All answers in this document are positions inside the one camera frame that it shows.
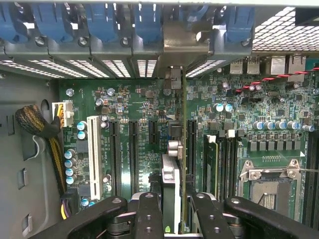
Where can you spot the open black PC case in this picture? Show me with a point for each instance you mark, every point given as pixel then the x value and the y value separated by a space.
pixel 25 149

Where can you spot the CPU socket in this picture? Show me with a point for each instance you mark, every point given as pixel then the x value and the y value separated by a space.
pixel 271 196

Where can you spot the thin metal locking lever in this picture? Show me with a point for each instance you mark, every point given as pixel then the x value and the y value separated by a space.
pixel 309 170

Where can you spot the black RAM slot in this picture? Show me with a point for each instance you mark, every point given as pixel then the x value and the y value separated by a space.
pixel 231 164
pixel 309 174
pixel 211 137
pixel 316 174

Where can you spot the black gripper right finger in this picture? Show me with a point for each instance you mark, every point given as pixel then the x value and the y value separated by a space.
pixel 211 219

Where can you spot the long black expansion slot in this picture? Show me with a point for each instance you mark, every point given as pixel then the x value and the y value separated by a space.
pixel 115 154
pixel 192 149
pixel 134 154

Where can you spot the white power connector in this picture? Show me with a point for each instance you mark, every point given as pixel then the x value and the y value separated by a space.
pixel 68 114

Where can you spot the green Dell motherboard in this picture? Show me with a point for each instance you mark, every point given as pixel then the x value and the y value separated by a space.
pixel 274 117

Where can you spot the blue card retention clip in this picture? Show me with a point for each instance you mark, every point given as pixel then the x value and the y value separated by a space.
pixel 102 25
pixel 10 27
pixel 239 25
pixel 49 25
pixel 148 27

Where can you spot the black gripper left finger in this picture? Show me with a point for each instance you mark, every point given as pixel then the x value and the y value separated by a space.
pixel 147 219

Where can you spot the white expansion slot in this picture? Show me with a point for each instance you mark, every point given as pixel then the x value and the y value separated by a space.
pixel 94 154

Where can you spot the short black expansion slot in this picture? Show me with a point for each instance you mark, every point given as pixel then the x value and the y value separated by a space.
pixel 154 132

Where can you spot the installed RAM stick with label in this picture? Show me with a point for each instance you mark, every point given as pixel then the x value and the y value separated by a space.
pixel 211 169

